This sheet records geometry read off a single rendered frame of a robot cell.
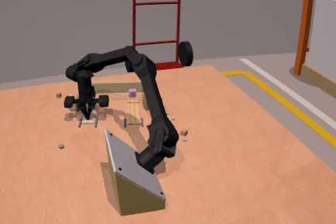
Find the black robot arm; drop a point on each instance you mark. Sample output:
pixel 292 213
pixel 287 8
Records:
pixel 163 136

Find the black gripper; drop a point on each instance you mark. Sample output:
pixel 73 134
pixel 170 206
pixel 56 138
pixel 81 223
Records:
pixel 85 96

